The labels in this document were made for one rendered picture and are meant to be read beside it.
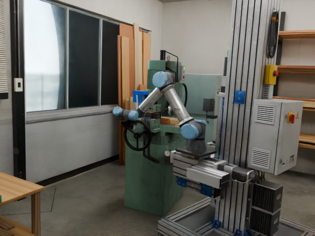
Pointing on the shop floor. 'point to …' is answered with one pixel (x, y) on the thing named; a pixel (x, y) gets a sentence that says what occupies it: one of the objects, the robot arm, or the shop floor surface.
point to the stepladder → (139, 97)
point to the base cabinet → (151, 179)
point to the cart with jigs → (10, 230)
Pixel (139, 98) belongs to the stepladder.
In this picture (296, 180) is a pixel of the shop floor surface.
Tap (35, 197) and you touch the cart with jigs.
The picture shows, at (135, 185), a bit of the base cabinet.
